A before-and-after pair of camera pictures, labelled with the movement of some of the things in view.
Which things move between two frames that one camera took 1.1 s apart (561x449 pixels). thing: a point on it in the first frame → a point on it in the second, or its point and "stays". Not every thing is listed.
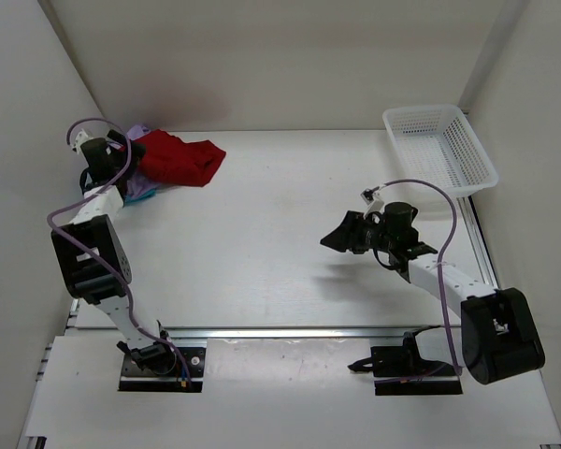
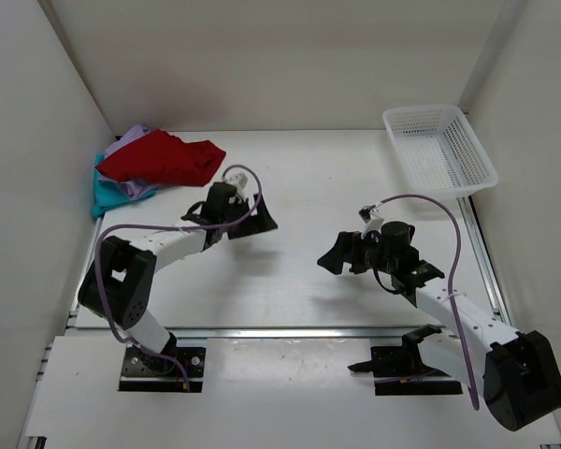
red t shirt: x=177 y=161 stays
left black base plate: x=135 y=380 stays
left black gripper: x=137 y=152 → x=256 y=224
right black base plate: x=398 y=370 stays
